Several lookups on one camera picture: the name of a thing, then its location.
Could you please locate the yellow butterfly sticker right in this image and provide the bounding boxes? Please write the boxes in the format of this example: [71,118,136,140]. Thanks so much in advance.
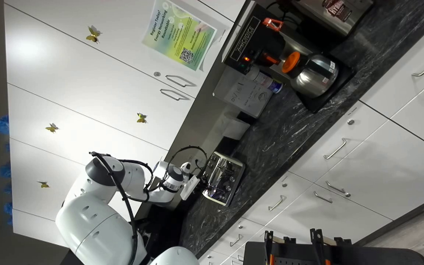
[137,113,147,123]

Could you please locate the steel coffee carafe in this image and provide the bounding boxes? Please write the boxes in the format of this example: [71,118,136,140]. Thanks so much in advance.
[281,51,340,98]

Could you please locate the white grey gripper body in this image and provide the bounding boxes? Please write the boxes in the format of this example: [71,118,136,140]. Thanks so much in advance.
[180,162,200,200]

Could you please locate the green paper poster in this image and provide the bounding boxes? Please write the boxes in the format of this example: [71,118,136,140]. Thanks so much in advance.
[143,0,217,70]

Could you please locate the yellow butterfly sticker middle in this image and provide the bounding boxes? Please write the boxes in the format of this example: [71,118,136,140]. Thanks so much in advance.
[46,123,59,132]

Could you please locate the black cart with clamps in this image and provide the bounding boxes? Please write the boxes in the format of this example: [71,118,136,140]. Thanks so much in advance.
[243,228,424,265]

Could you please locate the white box stack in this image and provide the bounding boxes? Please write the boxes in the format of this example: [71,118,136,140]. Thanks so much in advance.
[211,65,277,138]

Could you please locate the yellow butterfly sticker bottom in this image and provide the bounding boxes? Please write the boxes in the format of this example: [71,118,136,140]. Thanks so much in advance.
[39,181,50,188]

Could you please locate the white cabinets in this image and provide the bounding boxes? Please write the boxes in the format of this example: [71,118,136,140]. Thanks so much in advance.
[199,35,424,265]
[5,0,233,244]

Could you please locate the white upper cabinets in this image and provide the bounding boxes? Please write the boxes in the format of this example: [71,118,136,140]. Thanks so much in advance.
[5,0,233,244]

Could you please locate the silver appliance top right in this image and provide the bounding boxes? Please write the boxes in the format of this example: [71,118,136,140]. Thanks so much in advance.
[292,0,374,35]

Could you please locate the white lower cabinets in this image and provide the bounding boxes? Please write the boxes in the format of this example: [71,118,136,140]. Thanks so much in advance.
[199,35,424,265]

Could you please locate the black coffee maker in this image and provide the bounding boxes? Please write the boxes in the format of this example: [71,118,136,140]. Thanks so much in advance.
[223,1,354,112]

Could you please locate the silver toaster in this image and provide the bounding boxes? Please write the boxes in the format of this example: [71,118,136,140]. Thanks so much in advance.
[202,151,246,206]

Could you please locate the yellow butterfly sticker top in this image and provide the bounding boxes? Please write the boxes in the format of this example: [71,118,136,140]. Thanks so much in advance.
[87,25,100,42]

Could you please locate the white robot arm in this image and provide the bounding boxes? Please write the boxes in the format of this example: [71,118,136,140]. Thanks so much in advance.
[55,151,200,265]

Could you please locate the yellow butterfly sticker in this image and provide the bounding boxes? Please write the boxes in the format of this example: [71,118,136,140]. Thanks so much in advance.
[137,113,147,123]
[39,181,50,188]
[87,25,100,42]
[46,123,59,132]

